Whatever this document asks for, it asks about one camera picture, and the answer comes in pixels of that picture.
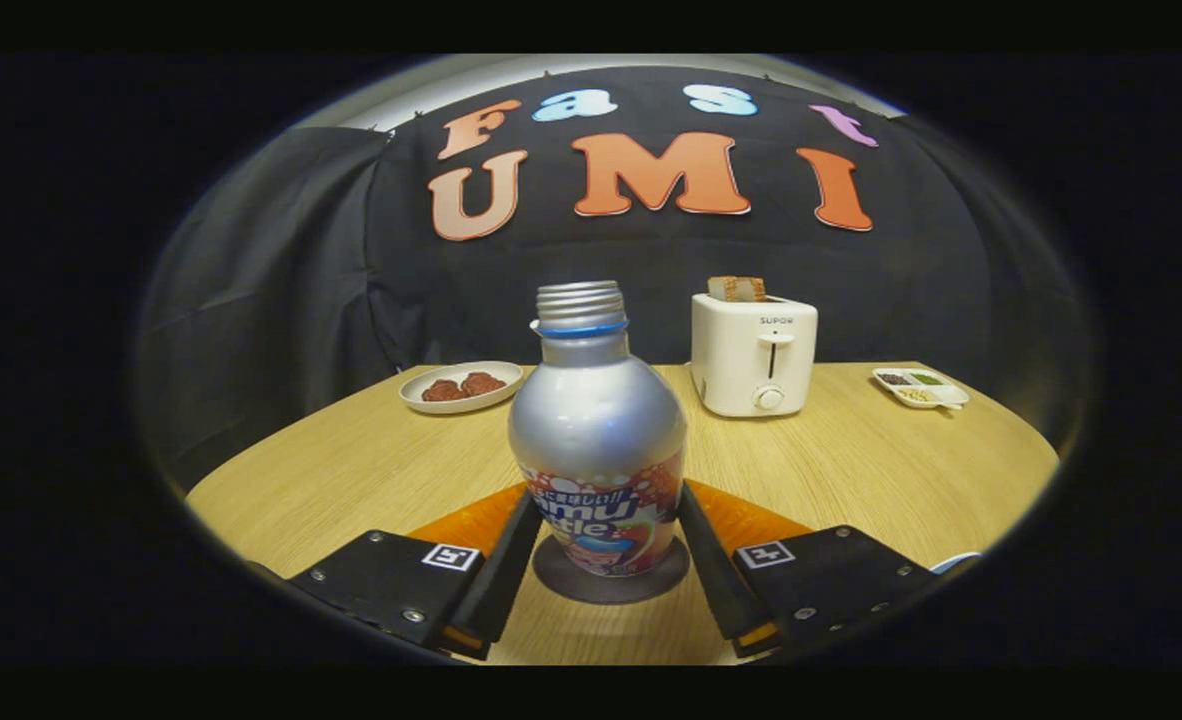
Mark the white toaster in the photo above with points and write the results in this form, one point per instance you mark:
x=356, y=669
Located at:
x=741, y=360

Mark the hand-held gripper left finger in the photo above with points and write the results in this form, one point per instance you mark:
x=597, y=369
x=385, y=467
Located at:
x=506, y=585

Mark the white divided condiment dish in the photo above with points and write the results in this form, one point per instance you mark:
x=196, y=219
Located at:
x=936, y=393

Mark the white cup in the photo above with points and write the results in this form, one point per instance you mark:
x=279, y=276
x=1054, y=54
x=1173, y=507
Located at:
x=954, y=562

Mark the brown meat piece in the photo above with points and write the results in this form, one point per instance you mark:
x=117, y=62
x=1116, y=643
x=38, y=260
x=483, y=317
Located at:
x=441, y=391
x=483, y=383

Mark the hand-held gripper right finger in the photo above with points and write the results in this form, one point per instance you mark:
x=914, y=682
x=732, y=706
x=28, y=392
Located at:
x=716, y=585

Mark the silver juice bottle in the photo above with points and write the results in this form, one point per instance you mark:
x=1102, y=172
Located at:
x=596, y=430

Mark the toast slice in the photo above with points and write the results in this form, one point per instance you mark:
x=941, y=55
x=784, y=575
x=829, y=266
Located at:
x=755, y=289
x=724, y=290

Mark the wooden table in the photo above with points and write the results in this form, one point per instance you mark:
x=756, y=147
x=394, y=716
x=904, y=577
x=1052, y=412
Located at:
x=351, y=480

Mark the white round plate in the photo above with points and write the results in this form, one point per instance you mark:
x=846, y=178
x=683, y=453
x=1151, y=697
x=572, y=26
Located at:
x=411, y=391

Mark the black backdrop cloth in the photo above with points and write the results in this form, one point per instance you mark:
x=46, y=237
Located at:
x=281, y=300

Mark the dark brown round coaster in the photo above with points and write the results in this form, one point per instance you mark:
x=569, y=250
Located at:
x=611, y=590

